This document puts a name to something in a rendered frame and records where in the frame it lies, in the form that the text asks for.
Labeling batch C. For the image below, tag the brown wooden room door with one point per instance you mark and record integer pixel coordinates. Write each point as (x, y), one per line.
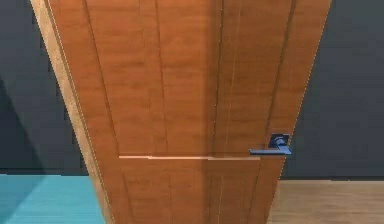
(173, 100)

